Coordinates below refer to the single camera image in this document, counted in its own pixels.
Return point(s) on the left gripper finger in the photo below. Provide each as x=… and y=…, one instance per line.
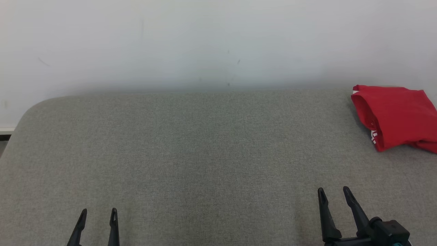
x=114, y=230
x=78, y=232

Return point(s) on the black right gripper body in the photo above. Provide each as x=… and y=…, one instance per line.
x=351, y=242

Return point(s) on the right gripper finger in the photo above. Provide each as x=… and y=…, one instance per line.
x=356, y=213
x=327, y=218

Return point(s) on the red white basketball jersey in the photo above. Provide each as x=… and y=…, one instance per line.
x=396, y=112

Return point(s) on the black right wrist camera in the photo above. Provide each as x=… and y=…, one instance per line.
x=389, y=232

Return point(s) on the wall baseboard strip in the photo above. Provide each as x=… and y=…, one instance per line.
x=6, y=131

